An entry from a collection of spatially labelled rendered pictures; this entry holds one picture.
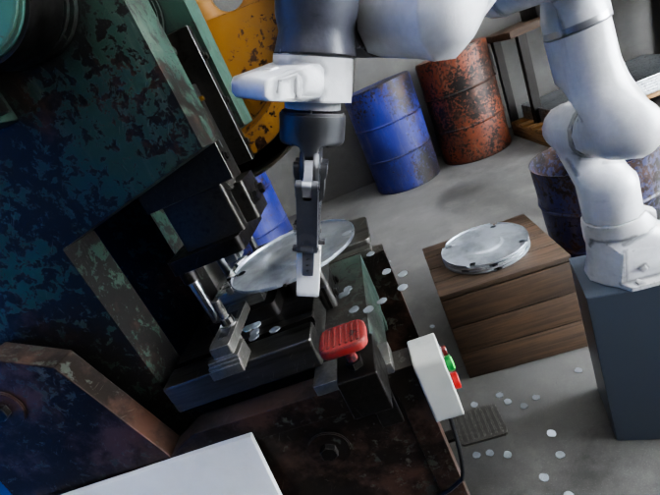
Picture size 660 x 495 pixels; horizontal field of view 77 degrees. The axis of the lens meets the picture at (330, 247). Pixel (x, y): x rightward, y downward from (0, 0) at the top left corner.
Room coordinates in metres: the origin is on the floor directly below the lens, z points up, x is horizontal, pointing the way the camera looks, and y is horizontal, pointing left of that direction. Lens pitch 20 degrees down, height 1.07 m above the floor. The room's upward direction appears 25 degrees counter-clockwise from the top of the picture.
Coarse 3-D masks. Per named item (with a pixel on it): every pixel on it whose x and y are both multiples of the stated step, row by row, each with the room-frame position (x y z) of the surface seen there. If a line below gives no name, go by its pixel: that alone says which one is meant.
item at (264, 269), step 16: (320, 224) 0.96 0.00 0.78; (336, 224) 0.91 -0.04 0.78; (352, 224) 0.84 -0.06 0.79; (288, 240) 0.95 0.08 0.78; (336, 240) 0.81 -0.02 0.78; (256, 256) 0.93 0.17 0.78; (272, 256) 0.87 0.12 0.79; (288, 256) 0.82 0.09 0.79; (320, 256) 0.76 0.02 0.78; (240, 272) 0.88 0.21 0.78; (256, 272) 0.83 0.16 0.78; (272, 272) 0.79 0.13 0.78; (288, 272) 0.75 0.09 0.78; (240, 288) 0.79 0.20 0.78; (256, 288) 0.75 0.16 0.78; (272, 288) 0.71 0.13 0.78
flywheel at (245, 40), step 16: (208, 0) 1.21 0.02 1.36; (256, 0) 1.19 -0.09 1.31; (272, 0) 1.18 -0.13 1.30; (208, 16) 1.21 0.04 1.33; (224, 16) 1.20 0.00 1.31; (240, 16) 1.20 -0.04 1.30; (256, 16) 1.19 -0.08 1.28; (272, 16) 1.18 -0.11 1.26; (224, 32) 1.21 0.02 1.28; (240, 32) 1.20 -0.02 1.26; (256, 32) 1.19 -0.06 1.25; (272, 32) 1.19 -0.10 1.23; (224, 48) 1.21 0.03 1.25; (240, 48) 1.20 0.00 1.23; (256, 48) 1.20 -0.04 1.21; (272, 48) 1.19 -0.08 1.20; (240, 64) 1.21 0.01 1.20; (256, 64) 1.20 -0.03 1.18; (256, 112) 1.21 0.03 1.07; (272, 112) 1.17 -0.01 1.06; (256, 128) 1.18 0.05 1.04; (272, 128) 1.17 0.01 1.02; (256, 144) 1.18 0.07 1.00
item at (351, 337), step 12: (348, 324) 0.52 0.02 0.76; (360, 324) 0.51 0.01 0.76; (324, 336) 0.52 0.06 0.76; (336, 336) 0.51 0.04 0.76; (348, 336) 0.49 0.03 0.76; (360, 336) 0.48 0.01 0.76; (324, 348) 0.49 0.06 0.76; (336, 348) 0.48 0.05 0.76; (348, 348) 0.47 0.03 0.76; (360, 348) 0.47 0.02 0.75; (348, 360) 0.50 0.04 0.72
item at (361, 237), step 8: (360, 224) 0.84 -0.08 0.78; (360, 232) 0.80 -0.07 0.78; (368, 232) 0.78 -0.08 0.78; (352, 240) 0.78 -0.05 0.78; (360, 240) 0.76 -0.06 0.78; (368, 240) 0.75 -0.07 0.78; (352, 248) 0.75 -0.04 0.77; (320, 272) 0.79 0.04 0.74; (328, 272) 0.84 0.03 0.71; (320, 280) 0.79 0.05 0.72; (328, 280) 0.81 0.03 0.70; (336, 280) 0.86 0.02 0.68; (296, 288) 0.80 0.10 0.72; (320, 288) 0.79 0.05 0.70; (328, 288) 0.79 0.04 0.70; (336, 288) 0.81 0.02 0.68; (296, 296) 0.80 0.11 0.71; (320, 296) 0.80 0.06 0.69; (328, 296) 0.79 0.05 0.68; (336, 296) 0.80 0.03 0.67; (328, 304) 0.79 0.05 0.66; (336, 304) 0.79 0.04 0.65
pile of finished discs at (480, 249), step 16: (496, 224) 1.36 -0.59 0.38; (512, 224) 1.31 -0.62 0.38; (464, 240) 1.35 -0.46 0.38; (480, 240) 1.29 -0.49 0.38; (496, 240) 1.24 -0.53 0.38; (512, 240) 1.21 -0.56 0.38; (528, 240) 1.17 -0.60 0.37; (448, 256) 1.29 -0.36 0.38; (464, 256) 1.24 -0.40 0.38; (480, 256) 1.19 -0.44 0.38; (496, 256) 1.15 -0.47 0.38; (512, 256) 1.12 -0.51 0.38; (464, 272) 1.18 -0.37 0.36; (480, 272) 1.14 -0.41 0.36
